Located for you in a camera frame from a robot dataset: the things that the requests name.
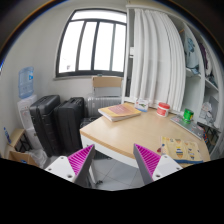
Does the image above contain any black suitcase right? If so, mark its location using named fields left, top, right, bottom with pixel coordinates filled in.
left=54, top=97, right=84, bottom=155

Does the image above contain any grey flat book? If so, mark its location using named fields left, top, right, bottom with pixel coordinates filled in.
left=170, top=115, right=204, bottom=139

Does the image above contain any yellow patterned folded towel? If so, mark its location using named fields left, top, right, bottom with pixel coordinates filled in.
left=161, top=137, right=203, bottom=164

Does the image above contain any cardboard box on suitcase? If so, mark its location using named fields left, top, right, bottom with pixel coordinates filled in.
left=92, top=76, right=122, bottom=97

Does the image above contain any open cardboard box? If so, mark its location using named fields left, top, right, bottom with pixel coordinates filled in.
left=4, top=128, right=37, bottom=166

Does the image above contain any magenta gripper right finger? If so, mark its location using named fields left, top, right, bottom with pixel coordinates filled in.
left=133, top=144, right=182, bottom=185

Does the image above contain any yellow pink book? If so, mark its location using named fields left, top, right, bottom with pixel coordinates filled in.
left=98, top=103, right=141, bottom=122

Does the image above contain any white shelving unit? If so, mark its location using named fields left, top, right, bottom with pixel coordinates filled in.
left=122, top=3, right=224, bottom=159

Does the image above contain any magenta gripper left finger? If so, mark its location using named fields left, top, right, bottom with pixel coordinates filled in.
left=46, top=145, right=95, bottom=188

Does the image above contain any small white blue box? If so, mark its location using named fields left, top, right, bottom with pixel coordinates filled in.
left=135, top=99, right=148, bottom=112

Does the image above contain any black suitcase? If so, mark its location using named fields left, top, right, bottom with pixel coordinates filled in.
left=54, top=97, right=84, bottom=155
left=29, top=95, right=61, bottom=157

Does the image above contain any silver ribbed suitcase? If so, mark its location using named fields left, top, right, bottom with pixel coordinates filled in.
left=86, top=95, right=121, bottom=117

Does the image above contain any green cylindrical can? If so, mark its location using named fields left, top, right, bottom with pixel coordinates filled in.
left=183, top=109, right=194, bottom=122

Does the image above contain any white water dispenser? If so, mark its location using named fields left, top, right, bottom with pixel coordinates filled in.
left=17, top=95, right=42, bottom=149

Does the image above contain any black suitcase left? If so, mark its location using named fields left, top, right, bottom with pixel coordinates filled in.
left=29, top=95, right=61, bottom=157

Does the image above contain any wooden desk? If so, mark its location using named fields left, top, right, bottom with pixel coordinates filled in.
left=80, top=109, right=210, bottom=167

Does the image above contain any black framed window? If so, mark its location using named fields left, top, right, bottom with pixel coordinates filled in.
left=56, top=8, right=127, bottom=78

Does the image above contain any white curtain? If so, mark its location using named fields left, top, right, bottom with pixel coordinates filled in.
left=126, top=9, right=186, bottom=112

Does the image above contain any white jar red lid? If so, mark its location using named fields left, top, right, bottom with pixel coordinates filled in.
left=157, top=102, right=170, bottom=117

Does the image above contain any blue water bottle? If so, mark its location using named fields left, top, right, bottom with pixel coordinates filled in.
left=18, top=66, right=34, bottom=99

